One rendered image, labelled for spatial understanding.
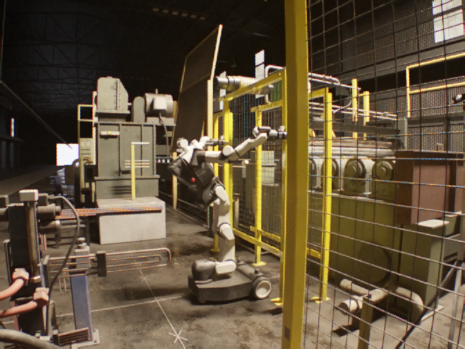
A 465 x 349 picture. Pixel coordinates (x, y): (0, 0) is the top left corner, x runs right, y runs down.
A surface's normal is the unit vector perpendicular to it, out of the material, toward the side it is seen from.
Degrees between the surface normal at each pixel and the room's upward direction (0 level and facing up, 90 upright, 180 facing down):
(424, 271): 90
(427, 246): 90
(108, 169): 90
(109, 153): 90
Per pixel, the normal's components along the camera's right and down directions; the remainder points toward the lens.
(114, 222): 0.46, 0.05
